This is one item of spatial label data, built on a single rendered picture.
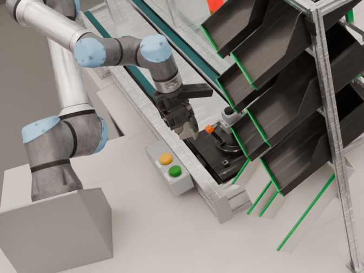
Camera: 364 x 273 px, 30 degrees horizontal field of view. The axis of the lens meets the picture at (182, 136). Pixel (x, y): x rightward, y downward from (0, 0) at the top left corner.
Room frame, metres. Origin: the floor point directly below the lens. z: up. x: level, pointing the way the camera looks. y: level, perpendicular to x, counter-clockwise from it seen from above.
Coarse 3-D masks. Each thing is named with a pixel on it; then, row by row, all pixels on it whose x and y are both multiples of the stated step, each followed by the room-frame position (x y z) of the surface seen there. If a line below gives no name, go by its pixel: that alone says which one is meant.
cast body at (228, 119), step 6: (228, 108) 1.57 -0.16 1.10; (222, 114) 1.57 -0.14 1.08; (228, 114) 1.55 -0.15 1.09; (234, 114) 1.54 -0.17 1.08; (240, 114) 1.55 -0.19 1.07; (222, 120) 1.57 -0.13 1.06; (228, 120) 1.54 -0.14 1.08; (234, 120) 1.54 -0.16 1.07; (222, 126) 1.56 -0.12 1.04; (228, 126) 1.54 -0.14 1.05; (228, 132) 1.53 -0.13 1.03
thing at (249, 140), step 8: (240, 120) 1.35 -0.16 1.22; (248, 120) 1.35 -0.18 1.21; (232, 128) 1.34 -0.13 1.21; (240, 128) 1.34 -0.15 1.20; (248, 128) 1.32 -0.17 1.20; (256, 128) 1.30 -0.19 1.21; (240, 136) 1.32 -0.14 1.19; (248, 136) 1.30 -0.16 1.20; (256, 136) 1.28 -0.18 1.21; (240, 144) 1.27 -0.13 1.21; (248, 144) 1.28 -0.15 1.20; (256, 144) 1.26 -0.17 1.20; (264, 144) 1.22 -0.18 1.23; (248, 152) 1.25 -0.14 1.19; (256, 152) 1.22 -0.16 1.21
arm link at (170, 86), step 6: (174, 78) 1.50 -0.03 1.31; (180, 78) 1.52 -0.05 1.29; (156, 84) 1.51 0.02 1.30; (162, 84) 1.50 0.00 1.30; (168, 84) 1.50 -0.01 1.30; (174, 84) 1.50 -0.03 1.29; (180, 84) 1.51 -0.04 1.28; (162, 90) 1.50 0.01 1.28; (168, 90) 1.49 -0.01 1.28; (174, 90) 1.50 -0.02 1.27
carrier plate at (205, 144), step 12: (204, 132) 1.65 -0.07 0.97; (192, 144) 1.62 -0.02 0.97; (204, 144) 1.60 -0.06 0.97; (204, 156) 1.54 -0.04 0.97; (216, 156) 1.52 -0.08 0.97; (228, 156) 1.51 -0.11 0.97; (240, 156) 1.49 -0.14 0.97; (216, 168) 1.47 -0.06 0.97; (228, 168) 1.46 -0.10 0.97; (240, 168) 1.44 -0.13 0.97
